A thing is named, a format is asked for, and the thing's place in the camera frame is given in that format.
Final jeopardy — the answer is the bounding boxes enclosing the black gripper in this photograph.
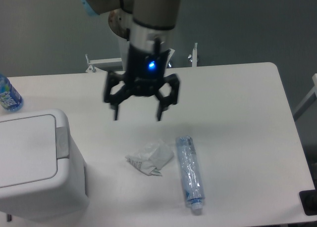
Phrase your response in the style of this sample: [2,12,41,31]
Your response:
[103,45,180,121]

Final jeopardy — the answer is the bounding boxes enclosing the white plastic trash can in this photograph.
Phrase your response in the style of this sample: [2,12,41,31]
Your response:
[0,109,89,220]

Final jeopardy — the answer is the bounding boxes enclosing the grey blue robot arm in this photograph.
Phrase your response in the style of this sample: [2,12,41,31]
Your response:
[81,0,181,120]

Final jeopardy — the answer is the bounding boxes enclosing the crumpled white paper wrapper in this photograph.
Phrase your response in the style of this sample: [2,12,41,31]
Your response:
[125,139,174,177]

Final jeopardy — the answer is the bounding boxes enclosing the crushed clear plastic bottle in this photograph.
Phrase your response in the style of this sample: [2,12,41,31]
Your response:
[176,136,205,215]

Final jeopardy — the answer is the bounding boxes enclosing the blue labelled water bottle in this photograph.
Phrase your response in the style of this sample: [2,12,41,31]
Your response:
[0,74,23,112]

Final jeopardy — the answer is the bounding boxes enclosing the black object table corner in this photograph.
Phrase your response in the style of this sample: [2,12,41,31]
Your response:
[299,189,317,216]

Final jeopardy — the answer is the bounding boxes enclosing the white clamp post right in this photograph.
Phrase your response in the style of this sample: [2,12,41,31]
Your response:
[188,42,199,67]

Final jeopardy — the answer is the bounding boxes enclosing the white frame right edge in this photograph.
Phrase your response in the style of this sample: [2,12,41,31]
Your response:
[293,74,317,121]

